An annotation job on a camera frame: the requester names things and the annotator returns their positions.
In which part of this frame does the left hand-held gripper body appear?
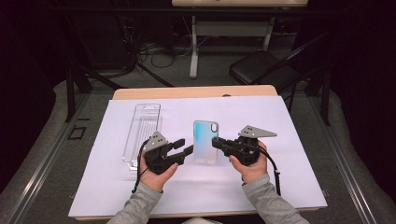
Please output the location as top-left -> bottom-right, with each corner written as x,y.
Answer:
141,131 -> 185,175

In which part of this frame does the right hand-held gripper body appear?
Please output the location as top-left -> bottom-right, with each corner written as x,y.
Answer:
229,124 -> 278,167

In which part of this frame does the iridescent phone case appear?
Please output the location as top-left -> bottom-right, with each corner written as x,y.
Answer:
192,119 -> 219,165

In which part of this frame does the clear plastic tray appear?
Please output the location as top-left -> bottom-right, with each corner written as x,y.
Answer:
121,103 -> 163,172

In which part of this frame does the person's left hand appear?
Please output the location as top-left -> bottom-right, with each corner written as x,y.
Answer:
138,153 -> 179,193

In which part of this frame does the person's right hand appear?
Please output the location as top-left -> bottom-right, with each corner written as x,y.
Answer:
229,140 -> 269,185

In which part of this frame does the white table board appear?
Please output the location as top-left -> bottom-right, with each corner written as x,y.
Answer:
67,95 -> 329,218

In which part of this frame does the wooden table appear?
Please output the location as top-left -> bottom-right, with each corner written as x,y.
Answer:
74,84 -> 325,222

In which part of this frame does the person's leg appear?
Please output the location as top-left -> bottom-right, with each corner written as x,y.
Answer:
183,217 -> 223,224

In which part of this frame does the black folding chair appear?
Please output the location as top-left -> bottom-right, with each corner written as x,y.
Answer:
229,31 -> 331,94

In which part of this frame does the black metal stand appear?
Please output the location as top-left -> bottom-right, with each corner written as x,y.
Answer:
279,68 -> 332,127

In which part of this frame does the white metal desk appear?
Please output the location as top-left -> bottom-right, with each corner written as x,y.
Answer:
171,0 -> 309,79

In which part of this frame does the left hand-held gripper cable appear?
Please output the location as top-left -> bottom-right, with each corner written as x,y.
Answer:
132,139 -> 151,195

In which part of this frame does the hand-held gripper cable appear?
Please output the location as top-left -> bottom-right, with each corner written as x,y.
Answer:
258,145 -> 282,197
132,139 -> 151,195

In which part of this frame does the right hand-held gripper cable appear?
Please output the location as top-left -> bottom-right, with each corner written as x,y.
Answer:
258,145 -> 282,197

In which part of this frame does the bundle of floor cables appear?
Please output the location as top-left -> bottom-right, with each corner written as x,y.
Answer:
118,15 -> 209,70

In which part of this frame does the metal floor rail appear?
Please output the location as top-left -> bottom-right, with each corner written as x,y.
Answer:
306,92 -> 379,224
6,92 -> 90,224

